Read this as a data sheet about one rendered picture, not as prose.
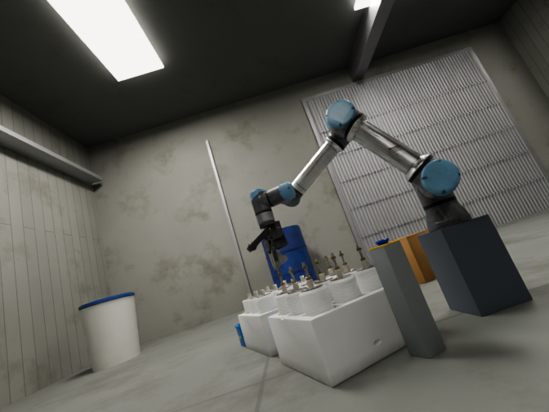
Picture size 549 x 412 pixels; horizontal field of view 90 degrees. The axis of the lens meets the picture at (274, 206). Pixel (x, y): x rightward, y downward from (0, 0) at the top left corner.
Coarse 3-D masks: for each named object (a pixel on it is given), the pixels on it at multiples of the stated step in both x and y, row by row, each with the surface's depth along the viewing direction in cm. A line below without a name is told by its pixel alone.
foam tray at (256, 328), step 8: (272, 312) 128; (240, 320) 155; (248, 320) 141; (256, 320) 131; (264, 320) 125; (248, 328) 144; (256, 328) 133; (264, 328) 124; (248, 336) 146; (256, 336) 135; (264, 336) 125; (272, 336) 124; (248, 344) 149; (256, 344) 137; (264, 344) 126; (272, 344) 123; (264, 352) 129; (272, 352) 122
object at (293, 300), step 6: (288, 294) 98; (294, 294) 96; (288, 300) 97; (294, 300) 96; (300, 300) 95; (288, 306) 98; (294, 306) 95; (300, 306) 95; (294, 312) 95; (300, 312) 94
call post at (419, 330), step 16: (384, 256) 80; (400, 256) 80; (384, 272) 81; (400, 272) 78; (384, 288) 82; (400, 288) 77; (416, 288) 78; (400, 304) 78; (416, 304) 77; (400, 320) 79; (416, 320) 75; (432, 320) 77; (416, 336) 75; (432, 336) 75; (416, 352) 76; (432, 352) 73
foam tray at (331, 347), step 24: (336, 312) 82; (360, 312) 84; (384, 312) 87; (288, 336) 96; (312, 336) 79; (336, 336) 79; (360, 336) 82; (384, 336) 84; (288, 360) 100; (312, 360) 82; (336, 360) 77; (360, 360) 79; (336, 384) 75
